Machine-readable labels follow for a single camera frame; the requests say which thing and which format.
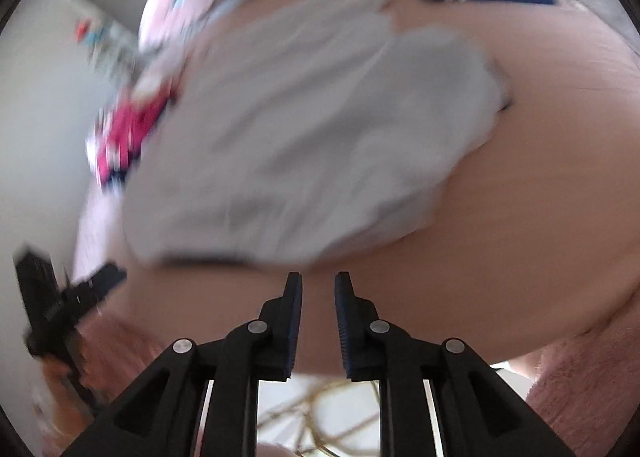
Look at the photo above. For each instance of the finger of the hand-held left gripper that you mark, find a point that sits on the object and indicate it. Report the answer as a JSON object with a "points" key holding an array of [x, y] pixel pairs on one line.
{"points": [[100, 284]]}

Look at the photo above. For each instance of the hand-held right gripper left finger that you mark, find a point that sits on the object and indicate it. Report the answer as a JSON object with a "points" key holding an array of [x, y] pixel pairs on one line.
{"points": [[295, 317]]}

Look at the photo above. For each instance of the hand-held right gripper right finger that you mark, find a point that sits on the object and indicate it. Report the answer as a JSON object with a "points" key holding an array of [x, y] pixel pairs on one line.
{"points": [[343, 322]]}

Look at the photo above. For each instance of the white garment with black trim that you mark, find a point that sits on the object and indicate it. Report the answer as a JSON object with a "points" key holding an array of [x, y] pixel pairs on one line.
{"points": [[300, 137]]}

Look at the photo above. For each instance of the magenta printed garment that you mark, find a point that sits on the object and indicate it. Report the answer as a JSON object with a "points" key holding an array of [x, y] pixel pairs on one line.
{"points": [[132, 127]]}

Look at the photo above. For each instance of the pink bed sheet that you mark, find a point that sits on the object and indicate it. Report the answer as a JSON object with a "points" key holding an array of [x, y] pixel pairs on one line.
{"points": [[525, 187]]}

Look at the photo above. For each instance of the colourful blurred objects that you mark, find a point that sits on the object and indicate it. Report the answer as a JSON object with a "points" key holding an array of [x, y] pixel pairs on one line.
{"points": [[102, 44]]}

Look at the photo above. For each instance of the person's pink fleece clothing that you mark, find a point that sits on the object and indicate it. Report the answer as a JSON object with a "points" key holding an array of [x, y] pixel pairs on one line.
{"points": [[585, 387]]}

